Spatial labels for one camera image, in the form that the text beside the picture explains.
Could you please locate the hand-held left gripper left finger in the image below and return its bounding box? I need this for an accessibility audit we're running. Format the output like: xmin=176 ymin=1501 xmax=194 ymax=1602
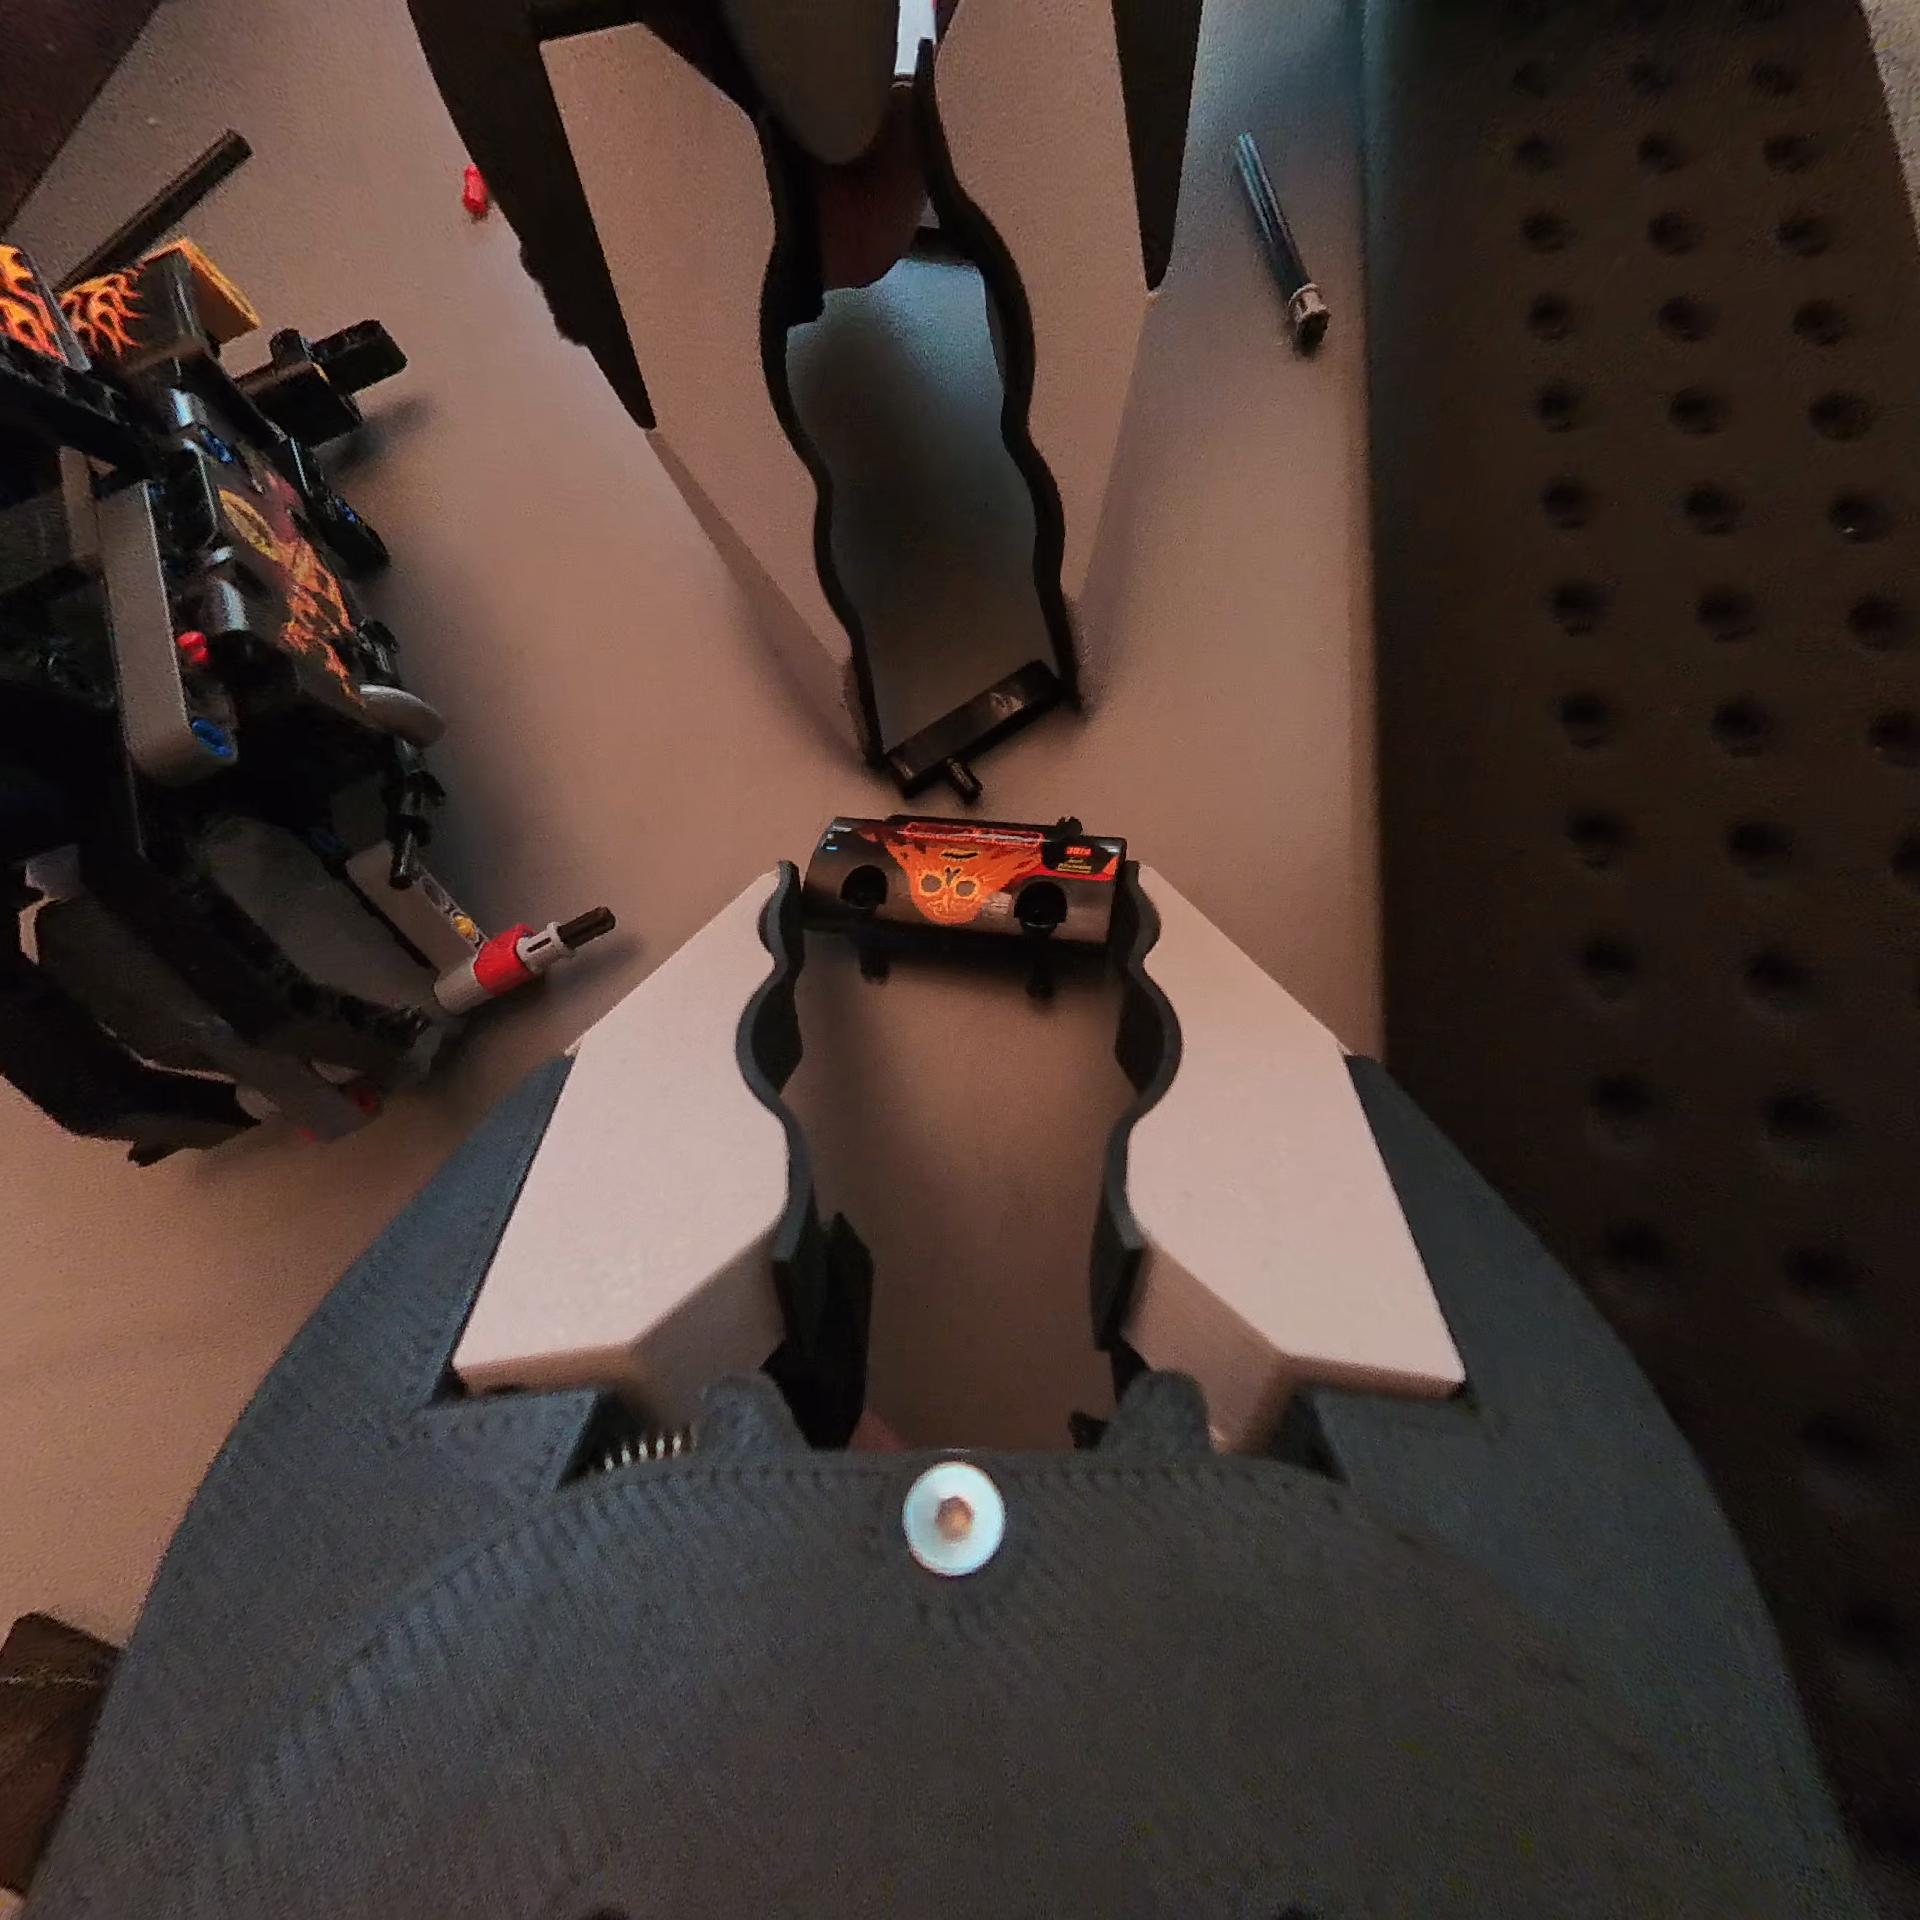
xmin=453 ymin=867 xmax=878 ymax=1442

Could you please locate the red-tipped grey axle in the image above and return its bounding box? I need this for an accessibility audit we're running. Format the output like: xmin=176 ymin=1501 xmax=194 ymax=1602
xmin=428 ymin=904 xmax=620 ymax=1015

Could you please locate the flame-printed brick panel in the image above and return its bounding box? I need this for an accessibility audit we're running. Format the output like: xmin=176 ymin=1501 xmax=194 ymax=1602
xmin=811 ymin=807 xmax=1139 ymax=1004

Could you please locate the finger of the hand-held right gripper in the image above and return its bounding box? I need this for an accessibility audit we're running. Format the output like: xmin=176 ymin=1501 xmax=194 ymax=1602
xmin=554 ymin=25 xmax=910 ymax=786
xmin=936 ymin=19 xmax=1171 ymax=724

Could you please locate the black axle rod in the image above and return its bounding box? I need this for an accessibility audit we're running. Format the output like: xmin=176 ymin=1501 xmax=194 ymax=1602
xmin=63 ymin=129 xmax=260 ymax=288

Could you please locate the dark axle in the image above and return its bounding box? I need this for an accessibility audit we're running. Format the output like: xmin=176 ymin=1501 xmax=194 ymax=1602
xmin=1231 ymin=136 xmax=1332 ymax=350

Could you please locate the grey desk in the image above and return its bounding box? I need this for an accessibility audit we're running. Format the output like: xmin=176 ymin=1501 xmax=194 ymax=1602
xmin=0 ymin=0 xmax=1382 ymax=1920

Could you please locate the dark perforated panel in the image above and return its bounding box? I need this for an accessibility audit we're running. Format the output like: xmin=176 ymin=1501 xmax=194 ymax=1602
xmin=1360 ymin=0 xmax=1920 ymax=1877

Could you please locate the blue black brick truck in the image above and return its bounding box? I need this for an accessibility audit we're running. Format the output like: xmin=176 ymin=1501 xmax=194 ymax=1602
xmin=0 ymin=238 xmax=617 ymax=1160

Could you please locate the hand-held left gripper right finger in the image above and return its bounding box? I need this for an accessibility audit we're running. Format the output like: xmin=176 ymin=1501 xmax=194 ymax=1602
xmin=1088 ymin=857 xmax=1475 ymax=1442

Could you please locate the black square plate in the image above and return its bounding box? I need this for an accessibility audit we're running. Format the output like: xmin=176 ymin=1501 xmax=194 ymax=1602
xmin=0 ymin=1614 xmax=124 ymax=1780

